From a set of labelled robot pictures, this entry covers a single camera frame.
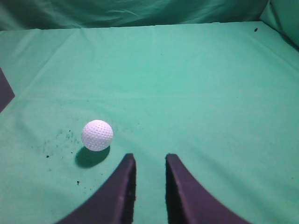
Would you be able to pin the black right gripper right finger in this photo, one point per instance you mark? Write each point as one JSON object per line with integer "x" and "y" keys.
{"x": 188, "y": 202}

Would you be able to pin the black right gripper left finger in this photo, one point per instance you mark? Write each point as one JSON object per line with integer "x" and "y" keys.
{"x": 113, "y": 202}

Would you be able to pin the white dimpled golf ball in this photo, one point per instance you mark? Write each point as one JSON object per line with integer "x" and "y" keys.
{"x": 97, "y": 135}

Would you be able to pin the black cube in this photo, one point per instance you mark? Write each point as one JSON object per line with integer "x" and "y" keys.
{"x": 6, "y": 92}

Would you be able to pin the green table cloth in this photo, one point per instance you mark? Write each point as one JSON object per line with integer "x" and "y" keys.
{"x": 224, "y": 97}

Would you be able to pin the green backdrop cloth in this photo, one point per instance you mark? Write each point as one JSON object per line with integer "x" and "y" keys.
{"x": 280, "y": 15}

